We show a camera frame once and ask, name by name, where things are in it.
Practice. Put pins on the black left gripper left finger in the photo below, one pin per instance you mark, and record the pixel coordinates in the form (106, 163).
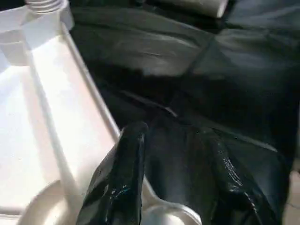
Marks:
(117, 187)

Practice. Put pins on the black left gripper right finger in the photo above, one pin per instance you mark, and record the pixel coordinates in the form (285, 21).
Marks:
(206, 187)

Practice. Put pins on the white plastic table top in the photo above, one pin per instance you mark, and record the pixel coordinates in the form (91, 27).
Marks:
(47, 117)

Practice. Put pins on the white plastic table leg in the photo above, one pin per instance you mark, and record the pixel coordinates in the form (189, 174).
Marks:
(44, 4)
(197, 5)

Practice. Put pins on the black work mat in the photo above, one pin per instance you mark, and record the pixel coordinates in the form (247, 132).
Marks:
(187, 70)

